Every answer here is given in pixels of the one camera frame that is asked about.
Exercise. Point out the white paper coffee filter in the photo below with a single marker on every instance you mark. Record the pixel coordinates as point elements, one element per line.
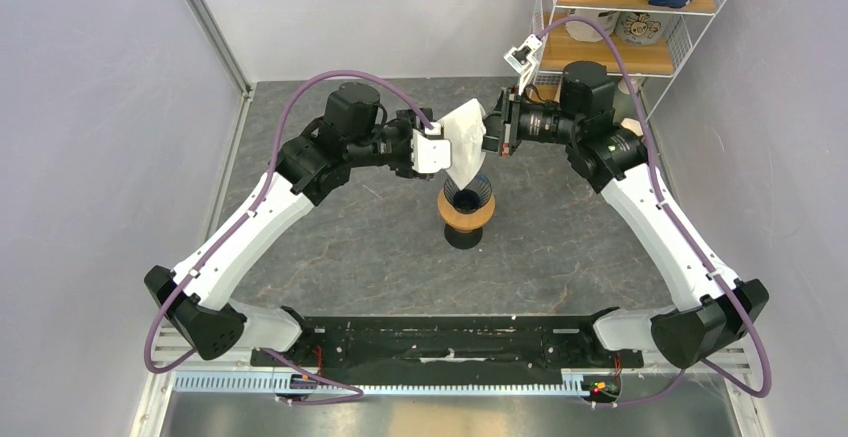
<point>463,127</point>

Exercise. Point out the wooden holder block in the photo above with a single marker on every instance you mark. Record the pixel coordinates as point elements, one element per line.
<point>633,125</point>

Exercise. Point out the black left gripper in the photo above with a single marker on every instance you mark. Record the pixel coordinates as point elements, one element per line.
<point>405,123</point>

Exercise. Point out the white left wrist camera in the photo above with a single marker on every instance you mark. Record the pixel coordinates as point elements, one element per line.
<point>431,151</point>

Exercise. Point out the white wire shelf rack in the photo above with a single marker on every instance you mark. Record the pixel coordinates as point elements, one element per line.
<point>658,65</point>

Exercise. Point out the green spray bottle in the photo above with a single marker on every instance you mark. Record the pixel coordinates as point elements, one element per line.
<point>627,87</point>

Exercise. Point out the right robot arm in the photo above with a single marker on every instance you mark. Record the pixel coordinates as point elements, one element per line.
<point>711,304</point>

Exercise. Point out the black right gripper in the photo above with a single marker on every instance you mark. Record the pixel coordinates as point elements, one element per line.
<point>501,127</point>

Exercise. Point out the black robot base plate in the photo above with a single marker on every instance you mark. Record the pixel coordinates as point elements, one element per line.
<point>453,350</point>

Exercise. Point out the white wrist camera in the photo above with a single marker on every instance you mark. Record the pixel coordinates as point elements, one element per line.
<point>431,151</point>
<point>523,59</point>

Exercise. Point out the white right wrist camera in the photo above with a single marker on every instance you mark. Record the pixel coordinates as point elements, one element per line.
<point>523,59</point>

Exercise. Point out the white jar with label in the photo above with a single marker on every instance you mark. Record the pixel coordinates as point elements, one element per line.
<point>583,32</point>

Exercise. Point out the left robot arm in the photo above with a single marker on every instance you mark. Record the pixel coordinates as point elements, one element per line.
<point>195,296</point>

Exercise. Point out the orange coffee dripper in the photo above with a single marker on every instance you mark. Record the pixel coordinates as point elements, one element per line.
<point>464,230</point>

